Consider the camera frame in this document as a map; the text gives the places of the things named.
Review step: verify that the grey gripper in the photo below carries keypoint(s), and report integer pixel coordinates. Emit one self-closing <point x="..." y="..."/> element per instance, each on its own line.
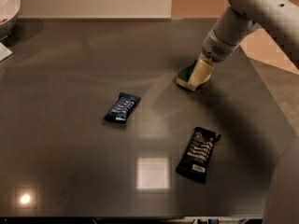
<point x="215" y="49"/>

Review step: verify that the green and yellow sponge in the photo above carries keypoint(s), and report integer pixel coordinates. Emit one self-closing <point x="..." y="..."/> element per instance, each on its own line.
<point x="184" y="76"/>

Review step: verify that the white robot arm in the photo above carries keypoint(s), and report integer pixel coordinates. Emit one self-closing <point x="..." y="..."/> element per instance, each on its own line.
<point x="279" y="18"/>

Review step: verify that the black chocolate bar wrapper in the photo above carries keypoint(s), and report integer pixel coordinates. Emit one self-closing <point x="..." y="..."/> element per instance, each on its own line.
<point x="196" y="156"/>

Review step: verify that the blue snack bar wrapper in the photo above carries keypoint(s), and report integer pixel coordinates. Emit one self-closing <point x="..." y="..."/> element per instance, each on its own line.
<point x="122" y="109"/>

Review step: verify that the white paper sheet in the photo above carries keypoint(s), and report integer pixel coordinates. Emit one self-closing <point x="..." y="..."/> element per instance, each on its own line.
<point x="4" y="52"/>

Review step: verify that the white bowl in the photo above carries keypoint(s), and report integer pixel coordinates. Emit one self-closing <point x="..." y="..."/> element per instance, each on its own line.
<point x="9" y="12"/>

